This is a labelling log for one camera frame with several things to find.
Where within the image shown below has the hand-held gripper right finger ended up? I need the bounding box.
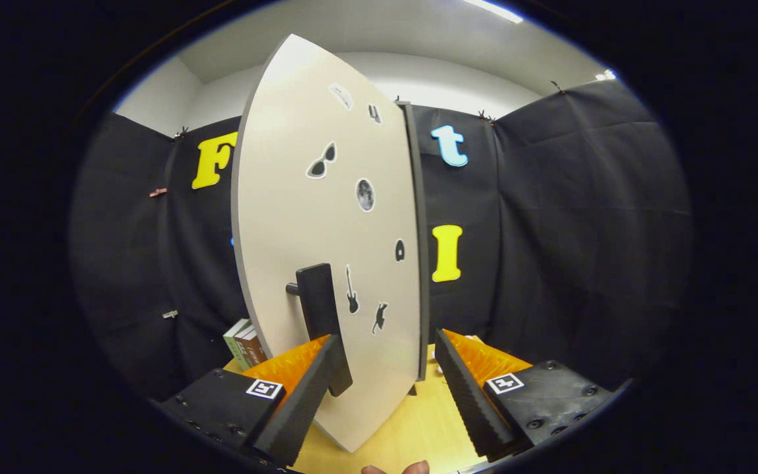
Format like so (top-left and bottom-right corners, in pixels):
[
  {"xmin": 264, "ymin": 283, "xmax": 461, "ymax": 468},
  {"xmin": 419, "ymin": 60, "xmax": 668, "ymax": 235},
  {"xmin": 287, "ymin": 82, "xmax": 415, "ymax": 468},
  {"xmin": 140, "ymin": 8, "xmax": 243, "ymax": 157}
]
[{"xmin": 434, "ymin": 329, "xmax": 617, "ymax": 461}]

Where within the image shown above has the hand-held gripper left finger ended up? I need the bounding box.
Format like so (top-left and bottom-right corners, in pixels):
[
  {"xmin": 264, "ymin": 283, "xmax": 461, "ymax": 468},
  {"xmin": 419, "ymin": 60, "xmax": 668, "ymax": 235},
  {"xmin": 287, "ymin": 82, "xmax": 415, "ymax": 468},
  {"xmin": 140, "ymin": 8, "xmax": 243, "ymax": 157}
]
[{"xmin": 155, "ymin": 334, "xmax": 343, "ymax": 468}]

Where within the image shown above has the black door handle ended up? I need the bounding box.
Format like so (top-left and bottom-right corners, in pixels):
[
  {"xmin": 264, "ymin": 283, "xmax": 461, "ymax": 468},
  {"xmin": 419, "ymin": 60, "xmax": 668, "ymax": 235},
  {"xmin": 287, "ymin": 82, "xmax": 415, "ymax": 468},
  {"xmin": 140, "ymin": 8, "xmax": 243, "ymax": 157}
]
[{"xmin": 285, "ymin": 263, "xmax": 354, "ymax": 398}]

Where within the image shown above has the beige cabinet door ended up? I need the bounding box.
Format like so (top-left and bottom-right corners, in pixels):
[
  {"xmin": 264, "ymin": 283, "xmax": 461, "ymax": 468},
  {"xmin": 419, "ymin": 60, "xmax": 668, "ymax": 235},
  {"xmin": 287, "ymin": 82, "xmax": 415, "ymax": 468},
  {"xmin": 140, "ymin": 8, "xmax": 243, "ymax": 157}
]
[{"xmin": 230, "ymin": 34, "xmax": 423, "ymax": 454}]

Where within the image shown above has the green book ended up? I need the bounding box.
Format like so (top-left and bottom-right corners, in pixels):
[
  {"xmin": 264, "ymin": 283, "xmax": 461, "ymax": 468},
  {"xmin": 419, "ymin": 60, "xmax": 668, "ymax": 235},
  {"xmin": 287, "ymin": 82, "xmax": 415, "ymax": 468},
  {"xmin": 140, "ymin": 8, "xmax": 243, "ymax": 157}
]
[{"xmin": 222, "ymin": 318, "xmax": 252, "ymax": 371}]

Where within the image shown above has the dark grey cabinet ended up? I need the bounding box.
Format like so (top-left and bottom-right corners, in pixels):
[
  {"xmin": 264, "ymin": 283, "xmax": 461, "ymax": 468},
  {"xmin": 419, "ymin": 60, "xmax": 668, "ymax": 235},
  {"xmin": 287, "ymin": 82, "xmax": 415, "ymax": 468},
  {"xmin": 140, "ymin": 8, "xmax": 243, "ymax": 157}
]
[{"xmin": 397, "ymin": 100, "xmax": 432, "ymax": 396}]

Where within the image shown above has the black backdrop cloth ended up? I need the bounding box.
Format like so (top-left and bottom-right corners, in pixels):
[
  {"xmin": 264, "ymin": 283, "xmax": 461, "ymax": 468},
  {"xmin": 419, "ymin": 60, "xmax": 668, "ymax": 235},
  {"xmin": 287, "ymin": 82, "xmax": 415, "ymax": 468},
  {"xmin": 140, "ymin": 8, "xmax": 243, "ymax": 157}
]
[{"xmin": 70, "ymin": 79, "xmax": 693, "ymax": 404}]

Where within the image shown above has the long ceiling light panel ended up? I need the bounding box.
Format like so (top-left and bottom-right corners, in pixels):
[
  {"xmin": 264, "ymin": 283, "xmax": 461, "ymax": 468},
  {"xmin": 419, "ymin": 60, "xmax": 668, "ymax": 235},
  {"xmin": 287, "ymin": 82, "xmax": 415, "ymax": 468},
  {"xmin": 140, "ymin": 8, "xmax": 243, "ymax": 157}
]
[{"xmin": 463, "ymin": 0, "xmax": 524, "ymax": 24}]

